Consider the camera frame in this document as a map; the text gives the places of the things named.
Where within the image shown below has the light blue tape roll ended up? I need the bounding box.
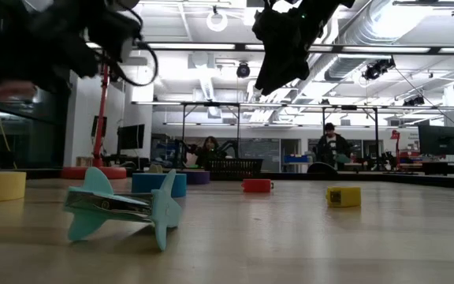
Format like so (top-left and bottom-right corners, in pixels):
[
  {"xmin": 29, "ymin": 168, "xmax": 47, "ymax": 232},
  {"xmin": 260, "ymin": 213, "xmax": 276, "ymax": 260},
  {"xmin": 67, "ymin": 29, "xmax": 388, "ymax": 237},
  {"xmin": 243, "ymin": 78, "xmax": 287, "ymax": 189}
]
[{"xmin": 131, "ymin": 172, "xmax": 188, "ymax": 199}]

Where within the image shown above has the black monitor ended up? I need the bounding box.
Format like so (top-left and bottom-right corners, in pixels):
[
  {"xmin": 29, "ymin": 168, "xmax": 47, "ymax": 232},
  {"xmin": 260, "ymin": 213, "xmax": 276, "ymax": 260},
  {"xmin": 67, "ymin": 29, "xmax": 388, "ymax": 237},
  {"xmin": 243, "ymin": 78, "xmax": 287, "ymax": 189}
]
[
  {"xmin": 418, "ymin": 124, "xmax": 454, "ymax": 157},
  {"xmin": 117, "ymin": 123, "xmax": 146, "ymax": 151}
]

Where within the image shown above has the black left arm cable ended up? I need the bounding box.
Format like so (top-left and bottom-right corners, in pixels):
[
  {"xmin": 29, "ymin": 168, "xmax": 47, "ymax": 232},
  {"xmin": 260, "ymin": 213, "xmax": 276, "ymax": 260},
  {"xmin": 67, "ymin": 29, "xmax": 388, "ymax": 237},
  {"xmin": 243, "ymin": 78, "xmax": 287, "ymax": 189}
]
[{"xmin": 130, "ymin": 9, "xmax": 160, "ymax": 88}]

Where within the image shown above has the black overhead light beam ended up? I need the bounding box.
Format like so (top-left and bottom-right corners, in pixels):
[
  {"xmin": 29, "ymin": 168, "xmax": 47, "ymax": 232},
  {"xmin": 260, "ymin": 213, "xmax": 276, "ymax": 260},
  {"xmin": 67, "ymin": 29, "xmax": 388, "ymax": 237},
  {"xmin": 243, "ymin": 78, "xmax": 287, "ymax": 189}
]
[{"xmin": 84, "ymin": 40, "xmax": 454, "ymax": 55}]

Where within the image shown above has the black ceiling projector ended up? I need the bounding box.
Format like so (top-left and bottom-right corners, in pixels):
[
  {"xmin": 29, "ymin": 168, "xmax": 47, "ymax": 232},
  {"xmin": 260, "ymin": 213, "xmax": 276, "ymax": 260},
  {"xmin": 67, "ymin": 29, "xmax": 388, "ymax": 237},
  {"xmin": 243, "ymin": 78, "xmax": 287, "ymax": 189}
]
[{"xmin": 363, "ymin": 57, "xmax": 396, "ymax": 81}]

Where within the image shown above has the black metal rig frame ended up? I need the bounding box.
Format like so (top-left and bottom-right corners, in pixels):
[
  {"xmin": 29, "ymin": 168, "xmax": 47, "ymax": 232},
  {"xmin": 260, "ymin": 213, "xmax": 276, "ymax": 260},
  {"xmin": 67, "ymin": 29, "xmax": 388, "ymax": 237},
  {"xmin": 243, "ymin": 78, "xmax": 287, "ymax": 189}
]
[
  {"xmin": 321, "ymin": 104, "xmax": 380, "ymax": 170},
  {"xmin": 179, "ymin": 101, "xmax": 242, "ymax": 169}
]

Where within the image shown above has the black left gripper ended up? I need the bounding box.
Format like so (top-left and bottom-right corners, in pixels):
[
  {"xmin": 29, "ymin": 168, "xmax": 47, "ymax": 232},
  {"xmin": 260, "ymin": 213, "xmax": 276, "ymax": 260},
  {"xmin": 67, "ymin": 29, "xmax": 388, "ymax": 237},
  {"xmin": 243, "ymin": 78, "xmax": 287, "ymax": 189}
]
[{"xmin": 0, "ymin": 0, "xmax": 141, "ymax": 90}]

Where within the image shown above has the white ring light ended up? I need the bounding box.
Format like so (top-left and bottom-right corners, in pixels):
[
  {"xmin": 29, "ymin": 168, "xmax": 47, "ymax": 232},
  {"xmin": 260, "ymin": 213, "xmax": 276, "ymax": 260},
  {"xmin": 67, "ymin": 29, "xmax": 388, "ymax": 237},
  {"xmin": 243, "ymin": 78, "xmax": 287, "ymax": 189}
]
[{"xmin": 206, "ymin": 8, "xmax": 229, "ymax": 33}]

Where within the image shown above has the black arched handle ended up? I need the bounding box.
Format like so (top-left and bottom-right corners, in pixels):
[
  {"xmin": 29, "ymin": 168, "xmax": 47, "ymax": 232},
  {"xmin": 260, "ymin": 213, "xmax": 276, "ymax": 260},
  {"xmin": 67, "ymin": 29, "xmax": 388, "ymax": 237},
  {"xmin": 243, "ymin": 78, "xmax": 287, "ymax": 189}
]
[{"xmin": 307, "ymin": 161, "xmax": 338, "ymax": 175}]

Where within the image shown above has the black aluminium table frame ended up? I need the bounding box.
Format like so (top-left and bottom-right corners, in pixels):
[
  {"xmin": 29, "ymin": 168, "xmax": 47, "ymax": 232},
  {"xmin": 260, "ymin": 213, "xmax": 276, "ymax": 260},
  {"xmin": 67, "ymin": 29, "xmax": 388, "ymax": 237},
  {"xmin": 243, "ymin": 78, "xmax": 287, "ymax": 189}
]
[{"xmin": 13, "ymin": 167, "xmax": 454, "ymax": 191}]

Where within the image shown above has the teal staple remover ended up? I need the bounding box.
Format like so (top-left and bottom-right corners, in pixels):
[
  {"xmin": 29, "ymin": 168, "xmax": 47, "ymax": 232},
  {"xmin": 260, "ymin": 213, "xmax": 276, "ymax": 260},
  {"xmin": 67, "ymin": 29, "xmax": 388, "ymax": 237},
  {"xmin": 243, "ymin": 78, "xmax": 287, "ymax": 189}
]
[{"xmin": 63, "ymin": 166, "xmax": 184, "ymax": 252}]

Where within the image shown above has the red desk lamp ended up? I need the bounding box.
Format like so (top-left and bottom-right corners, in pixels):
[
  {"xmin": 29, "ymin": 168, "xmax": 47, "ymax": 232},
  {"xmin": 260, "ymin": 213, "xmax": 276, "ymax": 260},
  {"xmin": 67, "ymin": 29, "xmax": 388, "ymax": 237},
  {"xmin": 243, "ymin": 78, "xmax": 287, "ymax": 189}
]
[{"xmin": 59, "ymin": 62, "xmax": 128, "ymax": 181}]

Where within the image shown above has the person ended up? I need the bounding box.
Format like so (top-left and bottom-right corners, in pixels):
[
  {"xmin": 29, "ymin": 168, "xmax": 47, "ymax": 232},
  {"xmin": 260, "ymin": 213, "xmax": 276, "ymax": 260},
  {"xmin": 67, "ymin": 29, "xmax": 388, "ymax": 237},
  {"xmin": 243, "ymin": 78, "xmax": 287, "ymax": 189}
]
[
  {"xmin": 197, "ymin": 136, "xmax": 228, "ymax": 166},
  {"xmin": 315, "ymin": 122, "xmax": 352, "ymax": 169}
]

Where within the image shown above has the purple tape roll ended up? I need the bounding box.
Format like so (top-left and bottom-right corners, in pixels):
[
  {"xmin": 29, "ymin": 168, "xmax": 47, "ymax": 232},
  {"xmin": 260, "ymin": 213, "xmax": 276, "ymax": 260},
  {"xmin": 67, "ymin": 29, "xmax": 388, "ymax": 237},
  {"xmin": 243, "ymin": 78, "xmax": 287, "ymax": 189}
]
[{"xmin": 179, "ymin": 170, "xmax": 211, "ymax": 185}]

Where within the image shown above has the black plastic basket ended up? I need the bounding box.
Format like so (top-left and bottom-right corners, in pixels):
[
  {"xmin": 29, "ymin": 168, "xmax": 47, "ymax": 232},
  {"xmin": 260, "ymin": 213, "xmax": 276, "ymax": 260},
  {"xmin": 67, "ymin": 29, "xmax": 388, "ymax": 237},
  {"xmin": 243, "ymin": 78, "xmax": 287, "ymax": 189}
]
[{"xmin": 204, "ymin": 158, "xmax": 265, "ymax": 181}]

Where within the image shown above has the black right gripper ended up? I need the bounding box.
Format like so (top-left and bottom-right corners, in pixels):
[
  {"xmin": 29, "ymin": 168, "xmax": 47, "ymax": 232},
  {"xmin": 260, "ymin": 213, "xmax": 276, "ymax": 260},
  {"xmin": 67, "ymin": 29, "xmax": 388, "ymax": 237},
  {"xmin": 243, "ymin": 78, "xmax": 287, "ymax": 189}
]
[{"xmin": 252, "ymin": 0, "xmax": 330, "ymax": 96}]

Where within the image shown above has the blue storage bin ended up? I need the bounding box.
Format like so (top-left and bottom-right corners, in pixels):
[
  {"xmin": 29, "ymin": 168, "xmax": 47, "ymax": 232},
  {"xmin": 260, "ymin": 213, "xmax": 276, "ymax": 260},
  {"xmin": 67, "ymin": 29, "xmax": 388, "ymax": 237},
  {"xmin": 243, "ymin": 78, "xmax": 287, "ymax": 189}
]
[{"xmin": 283, "ymin": 154, "xmax": 309, "ymax": 164}]

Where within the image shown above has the black wall screen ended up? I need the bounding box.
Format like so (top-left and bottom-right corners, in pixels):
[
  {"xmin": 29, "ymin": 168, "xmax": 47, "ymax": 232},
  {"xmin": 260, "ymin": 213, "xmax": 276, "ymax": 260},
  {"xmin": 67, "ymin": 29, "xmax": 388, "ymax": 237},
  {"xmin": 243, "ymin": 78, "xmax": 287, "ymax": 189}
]
[{"xmin": 91, "ymin": 115, "xmax": 108, "ymax": 138}]

